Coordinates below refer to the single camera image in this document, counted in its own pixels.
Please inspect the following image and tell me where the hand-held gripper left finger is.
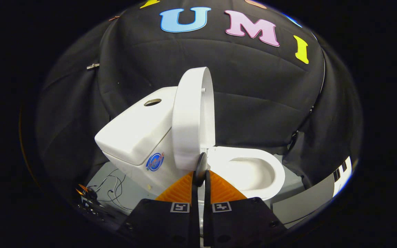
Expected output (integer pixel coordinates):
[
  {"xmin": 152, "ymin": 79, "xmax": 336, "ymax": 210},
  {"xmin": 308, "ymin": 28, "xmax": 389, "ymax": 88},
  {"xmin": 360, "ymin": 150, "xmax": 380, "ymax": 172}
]
[{"xmin": 118, "ymin": 170, "xmax": 199, "ymax": 247}]

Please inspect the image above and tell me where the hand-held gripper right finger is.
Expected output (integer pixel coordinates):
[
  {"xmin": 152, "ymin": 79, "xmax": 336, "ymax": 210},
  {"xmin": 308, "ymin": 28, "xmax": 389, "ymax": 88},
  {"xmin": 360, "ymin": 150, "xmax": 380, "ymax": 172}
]
[{"xmin": 204, "ymin": 170, "xmax": 288, "ymax": 248}]

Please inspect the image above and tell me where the black round lid lifter tab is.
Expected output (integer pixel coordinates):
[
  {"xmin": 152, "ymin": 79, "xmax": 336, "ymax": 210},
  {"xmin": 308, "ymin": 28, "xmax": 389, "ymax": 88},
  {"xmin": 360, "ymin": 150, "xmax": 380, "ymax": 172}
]
[{"xmin": 194, "ymin": 152, "xmax": 208, "ymax": 188}]

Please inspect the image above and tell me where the white toilet lid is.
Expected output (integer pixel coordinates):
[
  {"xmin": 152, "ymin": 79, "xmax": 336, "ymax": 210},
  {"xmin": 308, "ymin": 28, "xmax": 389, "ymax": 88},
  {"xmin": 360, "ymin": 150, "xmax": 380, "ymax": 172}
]
[{"xmin": 172, "ymin": 67, "xmax": 216, "ymax": 172}]

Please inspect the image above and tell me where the white toilet seat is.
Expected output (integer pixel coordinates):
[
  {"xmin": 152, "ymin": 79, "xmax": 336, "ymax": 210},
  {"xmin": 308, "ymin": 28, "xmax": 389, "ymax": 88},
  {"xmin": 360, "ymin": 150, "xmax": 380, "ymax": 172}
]
[{"xmin": 206, "ymin": 146, "xmax": 286, "ymax": 201}]

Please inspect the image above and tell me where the white ceramic toilet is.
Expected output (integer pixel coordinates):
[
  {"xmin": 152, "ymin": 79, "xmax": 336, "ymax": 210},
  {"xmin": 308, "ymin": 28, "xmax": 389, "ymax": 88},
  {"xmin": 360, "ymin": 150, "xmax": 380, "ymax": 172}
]
[{"xmin": 94, "ymin": 86, "xmax": 286, "ymax": 208}]

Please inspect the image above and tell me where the black backdrop cloth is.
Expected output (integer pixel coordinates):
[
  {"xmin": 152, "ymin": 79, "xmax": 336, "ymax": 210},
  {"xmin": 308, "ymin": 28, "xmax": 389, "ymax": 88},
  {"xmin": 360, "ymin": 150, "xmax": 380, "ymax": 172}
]
[{"xmin": 35, "ymin": 0, "xmax": 363, "ymax": 193}]

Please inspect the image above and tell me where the white panel with black bars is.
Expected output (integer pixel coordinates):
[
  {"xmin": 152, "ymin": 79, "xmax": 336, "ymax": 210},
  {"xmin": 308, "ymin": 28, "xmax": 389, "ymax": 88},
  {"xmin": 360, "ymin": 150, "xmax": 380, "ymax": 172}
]
[{"xmin": 333, "ymin": 156, "xmax": 353, "ymax": 198}]

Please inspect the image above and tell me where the bundle of thin cables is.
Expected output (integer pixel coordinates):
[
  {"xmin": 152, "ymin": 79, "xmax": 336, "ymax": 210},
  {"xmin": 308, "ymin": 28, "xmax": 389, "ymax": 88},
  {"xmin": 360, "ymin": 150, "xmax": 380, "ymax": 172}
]
[{"xmin": 96, "ymin": 168, "xmax": 134, "ymax": 213}]

